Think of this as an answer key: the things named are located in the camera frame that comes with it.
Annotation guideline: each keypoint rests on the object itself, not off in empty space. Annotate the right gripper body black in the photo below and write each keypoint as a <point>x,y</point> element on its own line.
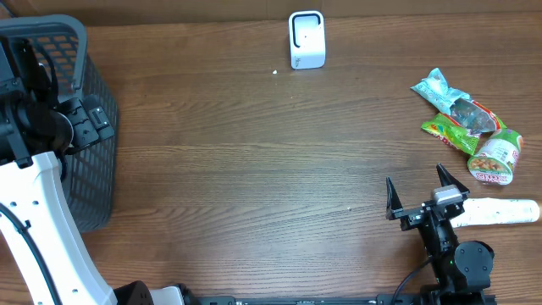
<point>412,216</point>

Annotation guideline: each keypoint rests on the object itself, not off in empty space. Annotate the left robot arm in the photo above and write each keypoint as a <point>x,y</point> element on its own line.
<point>42,236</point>

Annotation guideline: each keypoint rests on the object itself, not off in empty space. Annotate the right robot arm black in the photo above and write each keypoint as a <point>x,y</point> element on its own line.
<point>462,269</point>

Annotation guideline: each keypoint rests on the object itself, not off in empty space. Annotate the teal snack packet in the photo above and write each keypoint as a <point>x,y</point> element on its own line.
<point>435,89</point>

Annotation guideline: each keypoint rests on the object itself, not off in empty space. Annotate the green cup noodles container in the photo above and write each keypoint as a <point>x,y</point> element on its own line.
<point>496,160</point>

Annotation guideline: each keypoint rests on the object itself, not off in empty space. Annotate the white cosmetic tube gold cap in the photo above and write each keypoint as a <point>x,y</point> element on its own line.
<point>493,211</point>

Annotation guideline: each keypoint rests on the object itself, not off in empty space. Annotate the green snack bag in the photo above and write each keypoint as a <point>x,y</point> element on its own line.
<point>463,127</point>

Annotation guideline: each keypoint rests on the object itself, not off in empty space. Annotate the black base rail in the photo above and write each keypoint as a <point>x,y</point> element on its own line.
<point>381,299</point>

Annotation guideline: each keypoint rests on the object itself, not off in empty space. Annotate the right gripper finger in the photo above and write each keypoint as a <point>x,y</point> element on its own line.
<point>447,179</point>
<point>394,209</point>

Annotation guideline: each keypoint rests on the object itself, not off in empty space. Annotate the grey plastic mesh basket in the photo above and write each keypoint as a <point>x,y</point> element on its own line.
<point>89,169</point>

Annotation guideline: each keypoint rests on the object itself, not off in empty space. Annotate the white barcode scanner stand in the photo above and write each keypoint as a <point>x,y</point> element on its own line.
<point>307,40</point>

